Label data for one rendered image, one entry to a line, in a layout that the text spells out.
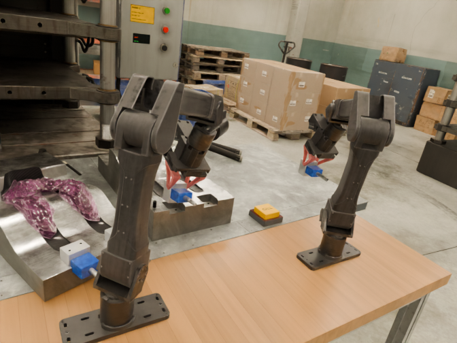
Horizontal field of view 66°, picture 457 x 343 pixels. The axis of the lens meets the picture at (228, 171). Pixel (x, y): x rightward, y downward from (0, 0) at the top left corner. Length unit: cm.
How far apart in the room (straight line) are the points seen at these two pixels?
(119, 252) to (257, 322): 33
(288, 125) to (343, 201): 398
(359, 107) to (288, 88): 391
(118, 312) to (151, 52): 128
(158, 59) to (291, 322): 133
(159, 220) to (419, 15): 802
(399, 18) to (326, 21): 184
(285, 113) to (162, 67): 321
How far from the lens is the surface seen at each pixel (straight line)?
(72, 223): 96
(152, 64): 177
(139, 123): 60
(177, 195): 92
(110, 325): 76
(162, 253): 95
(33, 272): 84
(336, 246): 103
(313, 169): 125
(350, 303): 94
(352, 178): 94
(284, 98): 482
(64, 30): 159
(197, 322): 79
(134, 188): 62
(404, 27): 879
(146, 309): 80
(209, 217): 105
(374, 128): 89
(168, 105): 59
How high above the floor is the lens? 136
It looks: 22 degrees down
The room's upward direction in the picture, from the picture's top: 9 degrees clockwise
